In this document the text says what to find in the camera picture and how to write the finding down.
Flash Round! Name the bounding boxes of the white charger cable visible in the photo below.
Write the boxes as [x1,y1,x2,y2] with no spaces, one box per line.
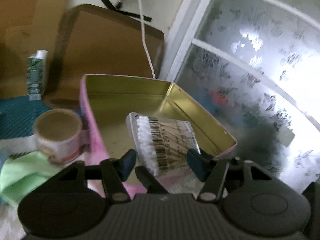
[133,0,157,79]

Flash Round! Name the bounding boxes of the small round paper can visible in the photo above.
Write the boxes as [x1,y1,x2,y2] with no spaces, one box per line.
[33,108,84,164]

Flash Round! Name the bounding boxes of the pink tin box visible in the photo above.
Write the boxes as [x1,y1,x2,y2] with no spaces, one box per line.
[80,74,237,194]

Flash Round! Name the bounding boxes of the cotton swab pack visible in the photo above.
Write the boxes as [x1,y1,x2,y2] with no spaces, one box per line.
[126,112,200,178]

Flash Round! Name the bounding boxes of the teal woven placemat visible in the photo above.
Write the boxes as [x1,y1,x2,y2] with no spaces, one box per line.
[1,96,53,139]

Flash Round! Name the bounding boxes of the light green cloth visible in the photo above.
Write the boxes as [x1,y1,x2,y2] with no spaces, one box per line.
[1,151,61,206]

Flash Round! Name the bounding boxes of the green-white drink carton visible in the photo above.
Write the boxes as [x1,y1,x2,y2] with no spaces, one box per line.
[27,50,48,101]

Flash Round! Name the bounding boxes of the beige patterned tablecloth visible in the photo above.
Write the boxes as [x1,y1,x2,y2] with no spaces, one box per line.
[1,135,36,239]

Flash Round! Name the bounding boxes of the white frosted window frame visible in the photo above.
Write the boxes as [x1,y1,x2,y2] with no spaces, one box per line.
[160,0,319,192]

